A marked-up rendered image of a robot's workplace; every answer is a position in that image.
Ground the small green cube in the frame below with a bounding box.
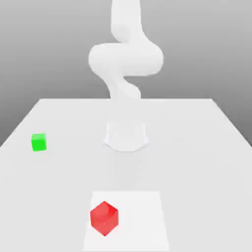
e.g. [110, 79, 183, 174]
[31, 132, 47, 152]

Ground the small red cube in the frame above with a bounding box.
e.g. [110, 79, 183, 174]
[90, 200, 119, 237]

